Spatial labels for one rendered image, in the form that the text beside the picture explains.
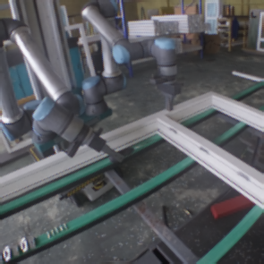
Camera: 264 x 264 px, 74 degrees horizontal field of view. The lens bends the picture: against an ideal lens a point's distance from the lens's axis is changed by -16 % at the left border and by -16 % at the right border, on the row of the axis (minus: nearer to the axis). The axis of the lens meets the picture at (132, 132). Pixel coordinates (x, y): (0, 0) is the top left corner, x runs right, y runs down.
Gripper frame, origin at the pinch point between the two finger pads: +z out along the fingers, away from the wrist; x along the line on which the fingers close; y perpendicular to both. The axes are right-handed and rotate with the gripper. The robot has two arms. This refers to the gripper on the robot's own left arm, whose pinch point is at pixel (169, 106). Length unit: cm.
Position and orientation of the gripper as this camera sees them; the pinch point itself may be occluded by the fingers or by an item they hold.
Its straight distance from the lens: 103.4
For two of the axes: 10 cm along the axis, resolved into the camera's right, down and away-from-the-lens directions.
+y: 8.5, -3.6, 3.8
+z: 1.2, 8.4, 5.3
